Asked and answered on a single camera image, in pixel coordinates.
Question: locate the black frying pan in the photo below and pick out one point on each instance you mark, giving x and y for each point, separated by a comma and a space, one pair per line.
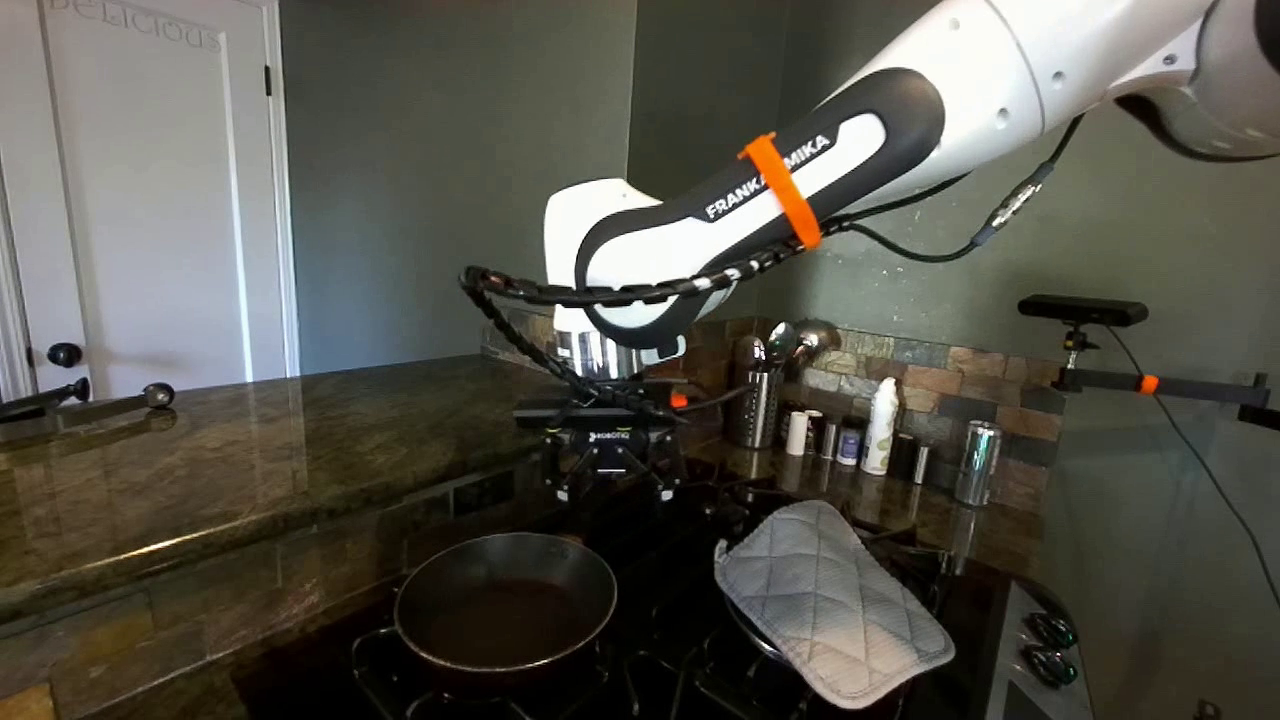
507, 607

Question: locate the dark small jar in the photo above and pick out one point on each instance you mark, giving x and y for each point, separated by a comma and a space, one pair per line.
911, 458

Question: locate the white door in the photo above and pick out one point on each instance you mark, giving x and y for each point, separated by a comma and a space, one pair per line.
147, 192

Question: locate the black door knob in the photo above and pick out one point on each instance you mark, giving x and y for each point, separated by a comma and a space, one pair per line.
65, 354

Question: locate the steel ice cream scoop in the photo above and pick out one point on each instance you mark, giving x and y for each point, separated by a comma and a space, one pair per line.
151, 399

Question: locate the grey quilted pot holder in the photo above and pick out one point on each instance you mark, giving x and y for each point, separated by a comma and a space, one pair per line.
809, 585

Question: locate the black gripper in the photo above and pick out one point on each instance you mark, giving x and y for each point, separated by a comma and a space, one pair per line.
588, 444

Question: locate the steel kettle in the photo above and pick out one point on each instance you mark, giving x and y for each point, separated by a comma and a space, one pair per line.
761, 368

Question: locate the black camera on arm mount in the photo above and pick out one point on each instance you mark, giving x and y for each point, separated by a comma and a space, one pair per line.
1076, 313

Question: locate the white squeeze bottle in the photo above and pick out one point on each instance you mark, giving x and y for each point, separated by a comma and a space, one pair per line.
882, 429

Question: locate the white spice shaker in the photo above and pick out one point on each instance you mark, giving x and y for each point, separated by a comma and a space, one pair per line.
802, 429

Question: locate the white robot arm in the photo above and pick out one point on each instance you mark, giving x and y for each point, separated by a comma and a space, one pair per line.
970, 82

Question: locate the silver metal can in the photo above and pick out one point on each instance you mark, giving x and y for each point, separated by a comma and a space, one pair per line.
978, 467

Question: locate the black utensil on counter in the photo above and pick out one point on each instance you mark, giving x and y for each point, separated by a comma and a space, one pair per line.
43, 403

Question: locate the black stove knob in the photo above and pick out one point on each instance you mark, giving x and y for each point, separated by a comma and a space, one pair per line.
1049, 629
1049, 665

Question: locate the black gas stove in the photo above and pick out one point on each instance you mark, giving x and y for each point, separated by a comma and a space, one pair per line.
673, 648

